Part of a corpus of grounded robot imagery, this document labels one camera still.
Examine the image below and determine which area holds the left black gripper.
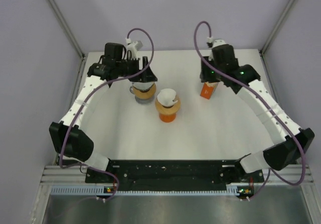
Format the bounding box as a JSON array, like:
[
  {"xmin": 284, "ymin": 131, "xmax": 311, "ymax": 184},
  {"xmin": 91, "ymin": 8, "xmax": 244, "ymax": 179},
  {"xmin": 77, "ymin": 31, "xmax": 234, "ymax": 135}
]
[{"xmin": 115, "ymin": 56, "xmax": 156, "ymax": 83}]

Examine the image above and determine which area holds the white paper coffee filter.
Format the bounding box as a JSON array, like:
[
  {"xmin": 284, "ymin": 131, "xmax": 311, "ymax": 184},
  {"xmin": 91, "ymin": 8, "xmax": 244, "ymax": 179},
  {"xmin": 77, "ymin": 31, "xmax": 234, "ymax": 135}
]
[{"xmin": 132, "ymin": 82, "xmax": 154, "ymax": 91}]

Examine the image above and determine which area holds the wooden dripper holder ring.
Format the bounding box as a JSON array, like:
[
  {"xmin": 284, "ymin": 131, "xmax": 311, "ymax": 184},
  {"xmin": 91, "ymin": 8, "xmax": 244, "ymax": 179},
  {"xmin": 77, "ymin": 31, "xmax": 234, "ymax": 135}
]
[{"xmin": 132, "ymin": 83, "xmax": 157, "ymax": 100}]

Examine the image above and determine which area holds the clear glass server jug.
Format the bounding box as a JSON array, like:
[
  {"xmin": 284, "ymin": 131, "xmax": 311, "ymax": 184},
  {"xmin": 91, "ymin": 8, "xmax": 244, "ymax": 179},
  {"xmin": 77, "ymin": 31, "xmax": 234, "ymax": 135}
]
[{"xmin": 129, "ymin": 83, "xmax": 156, "ymax": 104}]

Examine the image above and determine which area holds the orange coffee filter box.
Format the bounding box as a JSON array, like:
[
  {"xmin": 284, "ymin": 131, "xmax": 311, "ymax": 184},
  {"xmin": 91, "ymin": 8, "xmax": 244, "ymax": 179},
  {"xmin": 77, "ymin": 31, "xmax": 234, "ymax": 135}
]
[{"xmin": 200, "ymin": 82, "xmax": 219, "ymax": 99}]

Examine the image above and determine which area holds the orange liquid glass beaker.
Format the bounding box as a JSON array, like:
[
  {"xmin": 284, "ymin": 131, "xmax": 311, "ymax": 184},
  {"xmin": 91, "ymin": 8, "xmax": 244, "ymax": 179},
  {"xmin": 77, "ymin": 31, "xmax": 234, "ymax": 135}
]
[{"xmin": 159, "ymin": 114, "xmax": 177, "ymax": 123}]

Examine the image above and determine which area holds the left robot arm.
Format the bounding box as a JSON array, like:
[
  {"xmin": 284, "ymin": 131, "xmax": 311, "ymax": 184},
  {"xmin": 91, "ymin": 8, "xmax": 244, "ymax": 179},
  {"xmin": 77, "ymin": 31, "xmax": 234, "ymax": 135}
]
[{"xmin": 49, "ymin": 39, "xmax": 157, "ymax": 182}]

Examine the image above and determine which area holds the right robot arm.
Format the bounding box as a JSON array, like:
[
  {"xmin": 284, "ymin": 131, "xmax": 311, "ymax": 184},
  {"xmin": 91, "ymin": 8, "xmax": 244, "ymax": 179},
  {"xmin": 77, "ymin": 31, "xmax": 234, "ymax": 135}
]
[{"xmin": 200, "ymin": 40, "xmax": 315, "ymax": 182}]

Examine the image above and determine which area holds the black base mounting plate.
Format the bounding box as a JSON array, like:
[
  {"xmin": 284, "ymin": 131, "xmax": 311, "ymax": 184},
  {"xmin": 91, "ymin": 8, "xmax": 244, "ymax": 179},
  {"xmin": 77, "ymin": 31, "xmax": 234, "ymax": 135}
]
[{"xmin": 85, "ymin": 160, "xmax": 264, "ymax": 191}]

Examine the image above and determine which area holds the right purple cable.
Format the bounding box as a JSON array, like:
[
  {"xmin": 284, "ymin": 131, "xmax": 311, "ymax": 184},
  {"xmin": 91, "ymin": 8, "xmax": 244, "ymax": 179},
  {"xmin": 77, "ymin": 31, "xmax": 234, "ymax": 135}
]
[{"xmin": 194, "ymin": 21, "xmax": 307, "ymax": 201}]

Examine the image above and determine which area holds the purple cable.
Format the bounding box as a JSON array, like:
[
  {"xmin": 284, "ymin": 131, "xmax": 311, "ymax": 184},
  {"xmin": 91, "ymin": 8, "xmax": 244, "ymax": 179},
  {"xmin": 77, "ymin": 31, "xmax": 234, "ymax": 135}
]
[
  {"xmin": 59, "ymin": 28, "xmax": 154, "ymax": 202},
  {"xmin": 194, "ymin": 21, "xmax": 307, "ymax": 201}
]

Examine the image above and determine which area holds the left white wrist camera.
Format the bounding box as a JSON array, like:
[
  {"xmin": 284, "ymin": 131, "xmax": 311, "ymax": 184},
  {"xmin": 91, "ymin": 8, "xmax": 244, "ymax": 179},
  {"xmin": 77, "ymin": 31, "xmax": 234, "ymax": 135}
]
[{"xmin": 125, "ymin": 38, "xmax": 143, "ymax": 60}]

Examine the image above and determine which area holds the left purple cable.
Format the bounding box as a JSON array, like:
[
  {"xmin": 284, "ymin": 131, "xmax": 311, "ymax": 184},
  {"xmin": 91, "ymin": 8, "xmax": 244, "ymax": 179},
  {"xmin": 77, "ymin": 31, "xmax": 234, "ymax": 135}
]
[{"xmin": 59, "ymin": 28, "xmax": 154, "ymax": 202}]

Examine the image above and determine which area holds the grey slotted cable duct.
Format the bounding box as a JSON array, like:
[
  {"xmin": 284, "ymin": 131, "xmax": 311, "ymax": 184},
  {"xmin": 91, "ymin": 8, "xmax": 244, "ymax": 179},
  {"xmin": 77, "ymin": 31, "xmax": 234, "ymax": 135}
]
[{"xmin": 50, "ymin": 185, "xmax": 255, "ymax": 196}]

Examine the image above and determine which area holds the aluminium front rail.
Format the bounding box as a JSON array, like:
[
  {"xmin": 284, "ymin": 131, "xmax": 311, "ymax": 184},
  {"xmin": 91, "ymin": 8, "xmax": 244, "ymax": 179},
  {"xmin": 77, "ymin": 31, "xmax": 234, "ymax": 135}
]
[{"xmin": 40, "ymin": 164, "xmax": 314, "ymax": 185}]

